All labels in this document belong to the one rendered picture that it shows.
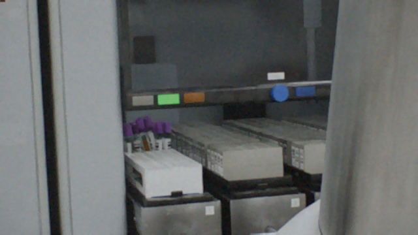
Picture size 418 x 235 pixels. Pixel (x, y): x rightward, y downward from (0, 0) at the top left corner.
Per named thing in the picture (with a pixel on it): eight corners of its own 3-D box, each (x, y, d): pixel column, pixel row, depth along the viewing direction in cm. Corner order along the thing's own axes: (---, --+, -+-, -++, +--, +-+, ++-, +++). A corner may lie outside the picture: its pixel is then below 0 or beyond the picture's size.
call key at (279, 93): (270, 101, 151) (270, 85, 151) (287, 100, 152) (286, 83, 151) (273, 102, 150) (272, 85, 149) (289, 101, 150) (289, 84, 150)
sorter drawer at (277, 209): (153, 181, 210) (152, 145, 209) (208, 177, 214) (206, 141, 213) (238, 247, 140) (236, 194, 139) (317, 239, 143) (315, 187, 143)
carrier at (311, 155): (357, 172, 160) (356, 140, 159) (362, 173, 158) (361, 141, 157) (299, 176, 157) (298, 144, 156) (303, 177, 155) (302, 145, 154)
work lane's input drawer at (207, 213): (92, 186, 207) (90, 149, 206) (148, 181, 210) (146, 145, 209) (147, 257, 136) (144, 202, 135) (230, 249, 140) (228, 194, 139)
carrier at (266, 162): (280, 178, 156) (279, 145, 155) (284, 179, 154) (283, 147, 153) (219, 183, 153) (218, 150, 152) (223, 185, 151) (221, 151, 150)
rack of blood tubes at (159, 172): (120, 179, 173) (119, 149, 172) (168, 175, 175) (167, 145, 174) (146, 205, 144) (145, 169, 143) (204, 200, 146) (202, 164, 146)
